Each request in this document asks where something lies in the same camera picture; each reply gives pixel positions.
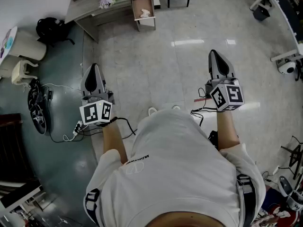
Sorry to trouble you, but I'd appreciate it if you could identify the round printed table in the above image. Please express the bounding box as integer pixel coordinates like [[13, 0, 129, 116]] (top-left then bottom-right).
[[0, 26, 18, 66]]

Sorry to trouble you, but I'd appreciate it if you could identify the white power strip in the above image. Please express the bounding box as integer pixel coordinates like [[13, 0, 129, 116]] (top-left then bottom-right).
[[72, 121, 83, 137]]

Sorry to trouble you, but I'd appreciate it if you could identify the black folding stand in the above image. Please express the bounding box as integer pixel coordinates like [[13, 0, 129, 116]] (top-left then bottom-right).
[[280, 136, 303, 181]]

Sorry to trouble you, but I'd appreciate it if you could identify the long white desk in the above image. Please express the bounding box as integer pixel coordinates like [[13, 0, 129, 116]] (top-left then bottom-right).
[[250, 0, 303, 62]]

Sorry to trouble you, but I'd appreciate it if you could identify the black bead bracelet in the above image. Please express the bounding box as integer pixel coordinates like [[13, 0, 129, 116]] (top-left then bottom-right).
[[99, 118, 118, 128]]

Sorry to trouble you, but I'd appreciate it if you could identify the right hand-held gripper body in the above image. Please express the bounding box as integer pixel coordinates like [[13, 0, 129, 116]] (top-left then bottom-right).
[[205, 78, 244, 112]]

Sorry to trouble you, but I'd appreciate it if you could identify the black backpack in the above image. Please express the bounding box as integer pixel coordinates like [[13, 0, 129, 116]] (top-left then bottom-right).
[[35, 17, 75, 48]]

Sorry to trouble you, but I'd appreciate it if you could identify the white cable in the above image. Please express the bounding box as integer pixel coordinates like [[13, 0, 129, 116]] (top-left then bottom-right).
[[22, 82, 82, 92]]

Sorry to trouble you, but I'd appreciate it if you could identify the white floor appliance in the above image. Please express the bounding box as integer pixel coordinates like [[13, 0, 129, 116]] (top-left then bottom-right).
[[278, 175, 303, 210]]

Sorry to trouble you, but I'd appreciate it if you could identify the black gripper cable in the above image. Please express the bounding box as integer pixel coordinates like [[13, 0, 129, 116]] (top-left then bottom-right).
[[116, 117, 137, 136], [190, 87, 218, 127]]

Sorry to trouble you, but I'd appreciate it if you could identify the wooden desk drawer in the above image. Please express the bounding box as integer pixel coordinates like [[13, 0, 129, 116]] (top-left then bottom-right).
[[131, 0, 157, 33]]

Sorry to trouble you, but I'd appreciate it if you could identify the white cylindrical bin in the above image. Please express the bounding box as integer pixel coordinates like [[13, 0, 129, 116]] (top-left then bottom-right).
[[8, 28, 47, 61]]

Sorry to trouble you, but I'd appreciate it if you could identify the black floor cable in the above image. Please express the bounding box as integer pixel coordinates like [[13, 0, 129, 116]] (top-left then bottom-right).
[[48, 117, 105, 143]]

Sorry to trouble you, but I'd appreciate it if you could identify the person's neck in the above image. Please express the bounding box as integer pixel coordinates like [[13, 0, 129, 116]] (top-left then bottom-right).
[[144, 211, 225, 227]]

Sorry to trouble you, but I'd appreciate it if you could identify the person's left forearm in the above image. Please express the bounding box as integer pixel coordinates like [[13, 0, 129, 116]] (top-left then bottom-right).
[[102, 121, 128, 165]]

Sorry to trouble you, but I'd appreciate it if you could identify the black waist pouch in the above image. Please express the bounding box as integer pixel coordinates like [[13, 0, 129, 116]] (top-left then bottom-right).
[[208, 131, 220, 150]]

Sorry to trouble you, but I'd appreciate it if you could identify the black shoulder strap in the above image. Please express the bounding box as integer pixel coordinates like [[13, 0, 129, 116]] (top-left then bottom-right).
[[84, 188, 101, 227], [236, 174, 257, 227]]

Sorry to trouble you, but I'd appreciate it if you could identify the white t-shirt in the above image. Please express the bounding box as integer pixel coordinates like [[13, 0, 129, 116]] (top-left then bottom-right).
[[83, 109, 267, 227]]

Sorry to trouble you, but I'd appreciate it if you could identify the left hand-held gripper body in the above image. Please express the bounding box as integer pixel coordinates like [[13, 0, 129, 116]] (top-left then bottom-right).
[[79, 90, 116, 126]]

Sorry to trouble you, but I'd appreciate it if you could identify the small black box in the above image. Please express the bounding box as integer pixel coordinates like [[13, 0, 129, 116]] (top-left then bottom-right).
[[252, 5, 271, 21]]

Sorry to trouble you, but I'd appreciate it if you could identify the white round device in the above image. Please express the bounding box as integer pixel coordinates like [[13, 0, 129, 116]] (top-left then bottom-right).
[[276, 59, 297, 77]]

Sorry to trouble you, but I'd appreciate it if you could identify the grey wooden desk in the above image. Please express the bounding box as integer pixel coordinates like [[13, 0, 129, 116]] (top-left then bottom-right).
[[64, 0, 164, 44]]

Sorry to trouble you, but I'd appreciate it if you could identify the person's right forearm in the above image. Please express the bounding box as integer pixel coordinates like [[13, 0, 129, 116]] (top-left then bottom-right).
[[216, 110, 240, 150]]

